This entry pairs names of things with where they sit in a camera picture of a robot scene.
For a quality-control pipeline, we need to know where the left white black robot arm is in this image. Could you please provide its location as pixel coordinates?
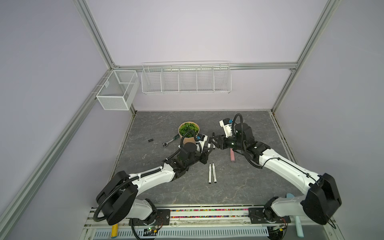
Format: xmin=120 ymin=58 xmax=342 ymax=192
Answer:
xmin=93 ymin=143 xmax=215 ymax=226

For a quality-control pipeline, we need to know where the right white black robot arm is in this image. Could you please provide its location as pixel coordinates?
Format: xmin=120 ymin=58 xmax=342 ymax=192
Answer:
xmin=210 ymin=118 xmax=342 ymax=225

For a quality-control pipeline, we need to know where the potted green plant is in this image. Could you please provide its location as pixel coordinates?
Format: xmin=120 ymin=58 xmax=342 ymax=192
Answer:
xmin=178 ymin=122 xmax=200 ymax=145

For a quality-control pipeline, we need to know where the silver wrench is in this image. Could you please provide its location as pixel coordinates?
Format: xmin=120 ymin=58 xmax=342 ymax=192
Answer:
xmin=163 ymin=135 xmax=180 ymax=147

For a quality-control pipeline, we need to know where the white mesh box basket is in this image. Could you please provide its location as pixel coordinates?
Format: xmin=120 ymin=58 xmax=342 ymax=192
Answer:
xmin=96 ymin=70 xmax=140 ymax=111

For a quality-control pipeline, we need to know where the teal garden trowel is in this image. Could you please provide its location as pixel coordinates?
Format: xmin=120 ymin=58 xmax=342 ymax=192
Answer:
xmin=286 ymin=193 xmax=304 ymax=238

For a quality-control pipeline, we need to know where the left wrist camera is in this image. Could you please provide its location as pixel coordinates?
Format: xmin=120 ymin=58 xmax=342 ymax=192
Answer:
xmin=197 ymin=133 xmax=209 ymax=148

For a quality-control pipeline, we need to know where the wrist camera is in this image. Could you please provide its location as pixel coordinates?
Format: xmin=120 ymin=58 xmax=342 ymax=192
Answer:
xmin=219 ymin=118 xmax=233 ymax=138
xmin=197 ymin=133 xmax=209 ymax=148

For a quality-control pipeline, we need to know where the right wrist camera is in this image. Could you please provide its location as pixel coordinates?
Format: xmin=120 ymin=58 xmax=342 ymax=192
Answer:
xmin=219 ymin=118 xmax=233 ymax=138

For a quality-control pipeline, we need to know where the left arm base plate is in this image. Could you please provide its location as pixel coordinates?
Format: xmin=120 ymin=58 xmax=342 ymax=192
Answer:
xmin=129 ymin=209 xmax=171 ymax=226

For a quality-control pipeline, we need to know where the white wire shelf basket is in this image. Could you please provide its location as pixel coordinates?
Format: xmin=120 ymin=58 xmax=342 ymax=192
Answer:
xmin=142 ymin=61 xmax=232 ymax=94

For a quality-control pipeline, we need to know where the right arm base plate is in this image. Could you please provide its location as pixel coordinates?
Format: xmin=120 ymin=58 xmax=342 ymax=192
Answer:
xmin=248 ymin=207 xmax=291 ymax=224

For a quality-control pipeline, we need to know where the white perforated cable tray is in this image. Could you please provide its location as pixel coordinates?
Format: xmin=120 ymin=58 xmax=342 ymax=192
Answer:
xmin=89 ymin=226 xmax=270 ymax=240

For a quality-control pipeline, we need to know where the yellow handled blue tool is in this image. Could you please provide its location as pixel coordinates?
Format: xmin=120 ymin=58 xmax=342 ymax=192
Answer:
xmin=111 ymin=224 xmax=118 ymax=239

